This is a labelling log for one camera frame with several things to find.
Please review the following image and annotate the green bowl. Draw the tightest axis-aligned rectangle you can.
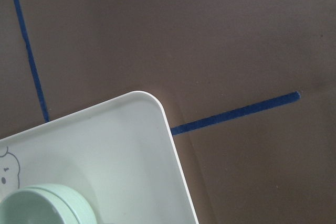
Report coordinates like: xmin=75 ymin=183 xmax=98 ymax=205
xmin=0 ymin=187 xmax=92 ymax=224
xmin=23 ymin=183 xmax=98 ymax=224

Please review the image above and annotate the cream bear print tray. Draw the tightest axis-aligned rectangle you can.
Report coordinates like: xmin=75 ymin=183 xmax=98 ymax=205
xmin=1 ymin=91 xmax=198 ymax=223

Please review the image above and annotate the green bowl on tray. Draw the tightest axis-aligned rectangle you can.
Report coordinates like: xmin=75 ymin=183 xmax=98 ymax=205
xmin=23 ymin=183 xmax=98 ymax=224

